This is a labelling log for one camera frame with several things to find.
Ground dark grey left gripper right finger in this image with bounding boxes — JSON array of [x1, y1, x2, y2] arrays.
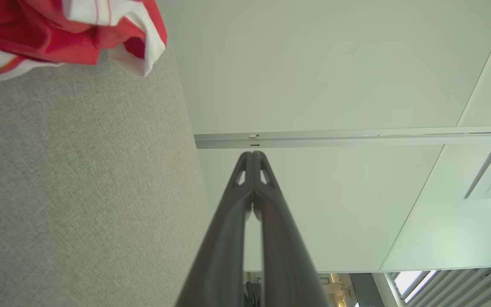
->
[[254, 151, 329, 307]]

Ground grey slatted window blind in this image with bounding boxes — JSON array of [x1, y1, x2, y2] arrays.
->
[[393, 247, 491, 307]]

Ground grey metal partition post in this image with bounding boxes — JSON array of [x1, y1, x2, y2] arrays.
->
[[194, 125, 491, 150]]

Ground red shirt with white sleeves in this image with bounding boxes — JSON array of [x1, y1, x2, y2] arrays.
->
[[0, 0, 168, 81]]

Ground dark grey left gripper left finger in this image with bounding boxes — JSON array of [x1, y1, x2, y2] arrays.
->
[[176, 151, 254, 307]]

